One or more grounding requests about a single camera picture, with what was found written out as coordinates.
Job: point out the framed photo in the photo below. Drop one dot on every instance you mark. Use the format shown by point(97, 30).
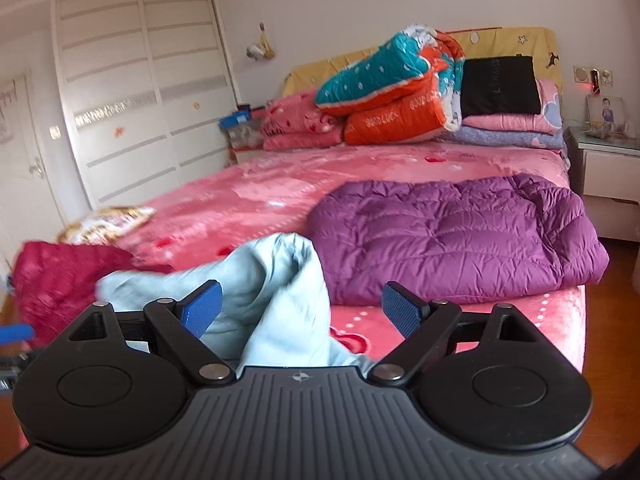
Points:
point(607, 110)

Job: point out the white door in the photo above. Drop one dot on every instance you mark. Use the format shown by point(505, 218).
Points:
point(25, 160)

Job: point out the dark red down jacket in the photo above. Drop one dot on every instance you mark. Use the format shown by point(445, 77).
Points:
point(55, 280)

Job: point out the bed with pink sheet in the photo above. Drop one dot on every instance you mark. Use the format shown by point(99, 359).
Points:
point(280, 180)

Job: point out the light switch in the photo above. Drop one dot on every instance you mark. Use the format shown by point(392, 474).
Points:
point(54, 133)

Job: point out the purple down jacket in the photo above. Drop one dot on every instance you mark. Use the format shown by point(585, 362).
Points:
point(440, 240)

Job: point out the small brown box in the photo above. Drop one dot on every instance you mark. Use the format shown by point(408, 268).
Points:
point(599, 131)

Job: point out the yellow headboard cover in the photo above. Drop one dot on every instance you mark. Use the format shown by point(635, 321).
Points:
point(505, 40)

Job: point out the black cloth bag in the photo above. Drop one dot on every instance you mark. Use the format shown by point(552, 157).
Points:
point(500, 87)

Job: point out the gold printed cushion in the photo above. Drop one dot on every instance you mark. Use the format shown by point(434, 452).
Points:
point(105, 222)

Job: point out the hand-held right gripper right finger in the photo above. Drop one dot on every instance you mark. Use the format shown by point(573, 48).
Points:
point(402, 310)

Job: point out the white nightstand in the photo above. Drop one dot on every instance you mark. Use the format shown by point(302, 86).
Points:
point(615, 170)

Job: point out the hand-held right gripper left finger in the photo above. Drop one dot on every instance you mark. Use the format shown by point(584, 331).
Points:
point(202, 307)

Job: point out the light blue down jacket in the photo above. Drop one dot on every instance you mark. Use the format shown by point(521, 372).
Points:
point(280, 285)

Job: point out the teal and orange folded quilt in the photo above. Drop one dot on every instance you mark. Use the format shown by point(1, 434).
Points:
point(395, 115)

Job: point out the white sliding-door wardrobe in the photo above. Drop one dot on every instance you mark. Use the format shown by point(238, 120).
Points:
point(120, 85)

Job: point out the pink folded blanket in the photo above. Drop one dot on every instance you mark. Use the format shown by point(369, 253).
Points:
point(500, 122)

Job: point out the white mug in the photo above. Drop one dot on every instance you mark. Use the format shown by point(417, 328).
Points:
point(629, 130)

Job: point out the pink heart-print folded quilt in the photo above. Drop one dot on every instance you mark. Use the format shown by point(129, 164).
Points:
point(295, 125)

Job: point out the lavender folded blanket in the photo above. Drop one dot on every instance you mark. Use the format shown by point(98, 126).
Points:
point(500, 137)

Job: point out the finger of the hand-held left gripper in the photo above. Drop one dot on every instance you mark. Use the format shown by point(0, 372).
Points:
point(17, 334)

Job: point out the wall socket panel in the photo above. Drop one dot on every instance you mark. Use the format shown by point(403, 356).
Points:
point(581, 74)

